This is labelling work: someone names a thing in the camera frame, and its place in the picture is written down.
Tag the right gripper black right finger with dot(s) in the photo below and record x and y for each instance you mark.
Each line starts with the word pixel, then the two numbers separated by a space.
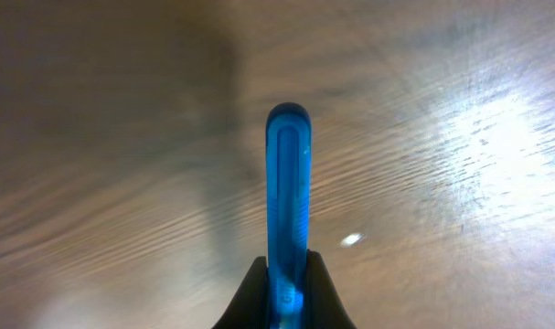
pixel 323 308

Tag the blue disposable razor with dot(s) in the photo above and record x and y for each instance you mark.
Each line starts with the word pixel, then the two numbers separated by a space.
pixel 288 142

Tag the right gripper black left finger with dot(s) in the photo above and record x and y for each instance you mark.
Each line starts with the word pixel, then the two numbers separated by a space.
pixel 249 306

